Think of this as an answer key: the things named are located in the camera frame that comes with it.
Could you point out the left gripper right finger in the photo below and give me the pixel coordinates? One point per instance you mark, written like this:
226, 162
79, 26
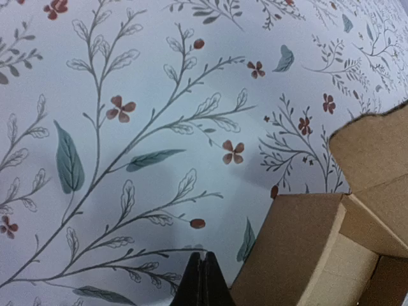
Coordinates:
215, 290

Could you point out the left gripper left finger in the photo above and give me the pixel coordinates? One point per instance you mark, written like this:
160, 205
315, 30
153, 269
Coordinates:
189, 292

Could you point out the brown cardboard box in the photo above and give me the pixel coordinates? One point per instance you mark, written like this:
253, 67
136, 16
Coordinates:
339, 249

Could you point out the floral patterned table mat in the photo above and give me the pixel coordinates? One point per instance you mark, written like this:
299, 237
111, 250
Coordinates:
134, 133

